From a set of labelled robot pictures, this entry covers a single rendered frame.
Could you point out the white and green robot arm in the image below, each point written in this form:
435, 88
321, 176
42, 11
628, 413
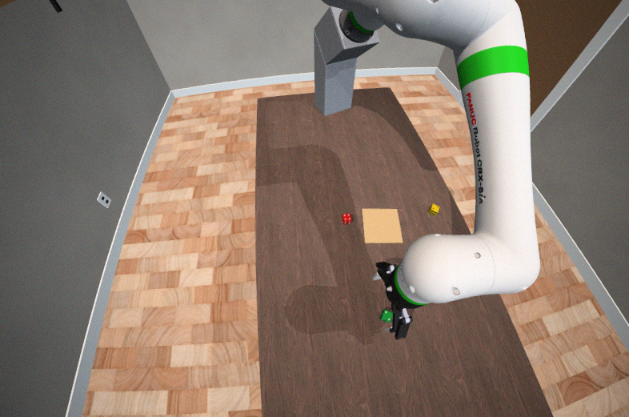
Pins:
490, 50

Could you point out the green die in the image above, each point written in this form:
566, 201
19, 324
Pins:
386, 316

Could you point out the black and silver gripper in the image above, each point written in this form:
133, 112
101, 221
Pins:
405, 320

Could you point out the tan flat mat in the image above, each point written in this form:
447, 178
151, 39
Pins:
381, 226

